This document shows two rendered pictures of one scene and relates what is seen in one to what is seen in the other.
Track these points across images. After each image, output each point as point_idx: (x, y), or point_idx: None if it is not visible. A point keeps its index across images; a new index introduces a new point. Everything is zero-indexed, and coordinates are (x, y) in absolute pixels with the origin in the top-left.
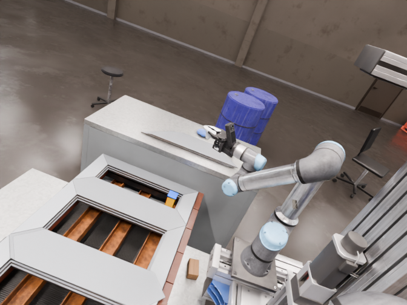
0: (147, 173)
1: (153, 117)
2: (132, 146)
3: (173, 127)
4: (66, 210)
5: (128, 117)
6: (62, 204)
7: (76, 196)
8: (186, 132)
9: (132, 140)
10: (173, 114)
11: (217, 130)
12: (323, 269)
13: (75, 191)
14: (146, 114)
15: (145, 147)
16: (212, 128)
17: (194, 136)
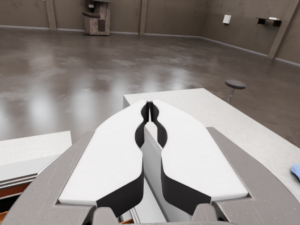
0: (147, 197)
1: (216, 117)
2: (147, 143)
3: (239, 140)
4: (6, 186)
5: (177, 106)
6: (9, 176)
7: (35, 175)
8: (264, 158)
9: (147, 135)
10: (258, 124)
11: (189, 166)
12: None
13: (41, 168)
14: (209, 111)
15: (157, 151)
16: (161, 128)
17: (277, 173)
